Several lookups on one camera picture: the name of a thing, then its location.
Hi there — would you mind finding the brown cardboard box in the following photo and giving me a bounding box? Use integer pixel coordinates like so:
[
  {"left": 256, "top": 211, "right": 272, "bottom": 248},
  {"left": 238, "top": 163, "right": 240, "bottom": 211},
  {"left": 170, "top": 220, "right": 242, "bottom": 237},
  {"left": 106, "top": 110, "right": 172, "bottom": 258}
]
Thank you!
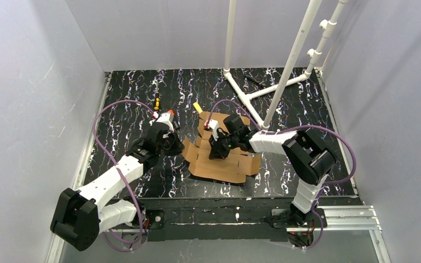
[{"left": 182, "top": 111, "right": 261, "bottom": 184}]

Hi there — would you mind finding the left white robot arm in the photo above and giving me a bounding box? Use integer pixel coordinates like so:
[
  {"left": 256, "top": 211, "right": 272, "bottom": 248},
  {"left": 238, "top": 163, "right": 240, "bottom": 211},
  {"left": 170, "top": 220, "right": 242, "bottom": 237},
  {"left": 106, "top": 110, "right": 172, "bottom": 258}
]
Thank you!
[{"left": 50, "top": 122, "right": 184, "bottom": 251}]

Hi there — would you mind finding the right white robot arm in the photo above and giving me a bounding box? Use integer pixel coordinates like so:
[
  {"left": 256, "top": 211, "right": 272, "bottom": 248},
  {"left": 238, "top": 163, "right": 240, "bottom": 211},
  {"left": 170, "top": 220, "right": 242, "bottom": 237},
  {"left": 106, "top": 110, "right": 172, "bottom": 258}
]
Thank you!
[{"left": 203, "top": 115, "right": 338, "bottom": 226}]

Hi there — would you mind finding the yellow black screwdriver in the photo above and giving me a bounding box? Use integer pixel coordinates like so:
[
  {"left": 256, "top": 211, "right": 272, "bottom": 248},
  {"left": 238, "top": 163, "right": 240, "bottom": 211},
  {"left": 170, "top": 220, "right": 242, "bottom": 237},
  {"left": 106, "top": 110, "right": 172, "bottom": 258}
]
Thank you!
[{"left": 154, "top": 92, "right": 161, "bottom": 111}]

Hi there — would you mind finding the yellow white marker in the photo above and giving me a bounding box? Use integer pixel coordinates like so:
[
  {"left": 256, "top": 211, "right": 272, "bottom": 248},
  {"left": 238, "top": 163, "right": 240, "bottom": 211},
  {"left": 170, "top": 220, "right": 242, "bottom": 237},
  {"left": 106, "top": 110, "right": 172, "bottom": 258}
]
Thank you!
[{"left": 193, "top": 102, "right": 203, "bottom": 114}]

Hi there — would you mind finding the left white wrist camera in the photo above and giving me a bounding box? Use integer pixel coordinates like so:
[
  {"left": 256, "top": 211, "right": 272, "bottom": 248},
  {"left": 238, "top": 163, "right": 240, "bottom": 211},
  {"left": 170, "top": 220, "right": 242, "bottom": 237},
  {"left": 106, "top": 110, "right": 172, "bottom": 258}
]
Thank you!
[{"left": 152, "top": 110, "right": 175, "bottom": 131}]

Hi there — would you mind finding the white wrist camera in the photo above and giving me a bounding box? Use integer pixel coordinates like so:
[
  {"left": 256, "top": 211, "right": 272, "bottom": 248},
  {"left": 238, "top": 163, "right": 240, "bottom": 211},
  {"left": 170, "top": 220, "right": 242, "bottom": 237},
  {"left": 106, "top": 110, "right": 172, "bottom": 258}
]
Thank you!
[
  {"left": 204, "top": 119, "right": 219, "bottom": 141},
  {"left": 152, "top": 110, "right": 175, "bottom": 131}
]

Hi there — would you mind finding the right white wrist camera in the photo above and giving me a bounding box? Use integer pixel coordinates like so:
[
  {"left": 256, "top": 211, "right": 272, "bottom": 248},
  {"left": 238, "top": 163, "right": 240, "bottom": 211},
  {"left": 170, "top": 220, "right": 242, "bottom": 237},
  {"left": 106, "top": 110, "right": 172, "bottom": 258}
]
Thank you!
[{"left": 204, "top": 119, "right": 219, "bottom": 141}]

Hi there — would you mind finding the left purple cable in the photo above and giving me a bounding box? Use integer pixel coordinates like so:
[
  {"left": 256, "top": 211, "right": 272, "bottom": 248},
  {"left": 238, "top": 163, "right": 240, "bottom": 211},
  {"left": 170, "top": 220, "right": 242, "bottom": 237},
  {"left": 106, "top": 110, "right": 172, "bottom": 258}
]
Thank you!
[{"left": 92, "top": 100, "right": 157, "bottom": 253}]

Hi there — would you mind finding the purple cable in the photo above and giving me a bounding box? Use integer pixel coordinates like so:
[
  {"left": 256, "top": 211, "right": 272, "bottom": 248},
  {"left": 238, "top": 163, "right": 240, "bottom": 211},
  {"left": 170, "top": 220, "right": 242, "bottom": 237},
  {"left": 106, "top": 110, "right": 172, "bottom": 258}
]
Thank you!
[
  {"left": 92, "top": 100, "right": 157, "bottom": 253},
  {"left": 207, "top": 99, "right": 357, "bottom": 251}
]

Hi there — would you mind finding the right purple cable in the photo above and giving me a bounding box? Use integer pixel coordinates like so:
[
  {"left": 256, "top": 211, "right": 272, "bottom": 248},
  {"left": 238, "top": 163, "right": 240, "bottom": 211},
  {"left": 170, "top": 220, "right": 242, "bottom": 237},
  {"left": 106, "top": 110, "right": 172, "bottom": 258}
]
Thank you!
[{"left": 207, "top": 99, "right": 357, "bottom": 251}]

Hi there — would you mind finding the aluminium base frame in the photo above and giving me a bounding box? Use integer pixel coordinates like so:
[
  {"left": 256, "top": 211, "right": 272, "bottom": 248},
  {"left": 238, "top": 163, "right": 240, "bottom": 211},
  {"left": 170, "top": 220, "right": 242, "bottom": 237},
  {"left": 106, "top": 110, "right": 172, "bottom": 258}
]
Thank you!
[{"left": 75, "top": 68, "right": 381, "bottom": 245}]

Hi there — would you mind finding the white PVC pipe frame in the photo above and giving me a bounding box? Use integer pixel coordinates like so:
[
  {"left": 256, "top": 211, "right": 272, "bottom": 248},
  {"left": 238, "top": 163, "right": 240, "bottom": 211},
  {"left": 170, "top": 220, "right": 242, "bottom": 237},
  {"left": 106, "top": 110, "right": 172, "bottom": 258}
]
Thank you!
[{"left": 223, "top": 0, "right": 349, "bottom": 130}]

